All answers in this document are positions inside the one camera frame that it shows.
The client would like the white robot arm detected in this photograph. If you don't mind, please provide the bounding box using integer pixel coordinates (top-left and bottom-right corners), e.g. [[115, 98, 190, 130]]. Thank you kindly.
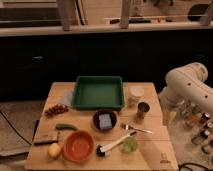
[[158, 62, 213, 125]]

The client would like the red grape bunch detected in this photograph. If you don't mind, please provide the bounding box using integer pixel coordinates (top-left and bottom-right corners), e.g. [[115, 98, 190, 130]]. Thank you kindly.
[[44, 104, 68, 117]]

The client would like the metal cup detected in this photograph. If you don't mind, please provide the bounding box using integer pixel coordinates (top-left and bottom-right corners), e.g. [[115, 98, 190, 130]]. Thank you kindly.
[[136, 102, 150, 119]]

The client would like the brown wooden block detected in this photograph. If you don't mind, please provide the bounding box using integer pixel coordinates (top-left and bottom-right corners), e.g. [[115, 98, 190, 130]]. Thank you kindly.
[[33, 132, 59, 145]]

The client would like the black cable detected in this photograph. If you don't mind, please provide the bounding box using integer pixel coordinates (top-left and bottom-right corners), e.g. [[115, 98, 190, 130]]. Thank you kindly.
[[0, 111, 34, 147]]

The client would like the silver fork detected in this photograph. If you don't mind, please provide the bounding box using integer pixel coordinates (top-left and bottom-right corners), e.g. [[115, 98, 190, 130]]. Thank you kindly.
[[121, 123, 153, 134]]

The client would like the green plastic tray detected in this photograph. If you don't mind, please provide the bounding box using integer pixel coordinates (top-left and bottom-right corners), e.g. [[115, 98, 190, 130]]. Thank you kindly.
[[72, 76, 125, 110]]

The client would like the white handled dish brush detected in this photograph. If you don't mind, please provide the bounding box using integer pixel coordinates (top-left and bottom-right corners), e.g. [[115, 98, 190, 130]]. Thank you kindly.
[[96, 132, 136, 157]]

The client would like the dark bowl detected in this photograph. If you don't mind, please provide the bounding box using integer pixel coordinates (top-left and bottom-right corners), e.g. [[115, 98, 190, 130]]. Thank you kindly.
[[93, 109, 117, 131]]

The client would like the orange bowl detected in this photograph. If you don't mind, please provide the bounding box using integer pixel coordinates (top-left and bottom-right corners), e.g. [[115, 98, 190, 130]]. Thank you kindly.
[[63, 130, 95, 162]]

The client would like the white translucent cup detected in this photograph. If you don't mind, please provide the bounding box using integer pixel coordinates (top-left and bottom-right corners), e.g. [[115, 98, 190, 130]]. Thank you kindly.
[[128, 86, 144, 104]]

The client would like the green chili pepper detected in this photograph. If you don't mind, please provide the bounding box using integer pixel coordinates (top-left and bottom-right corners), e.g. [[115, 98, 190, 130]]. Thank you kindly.
[[56, 124, 78, 131]]

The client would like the blue grey sponge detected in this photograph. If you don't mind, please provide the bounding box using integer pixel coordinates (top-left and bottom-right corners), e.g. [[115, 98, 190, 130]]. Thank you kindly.
[[99, 114, 112, 130]]

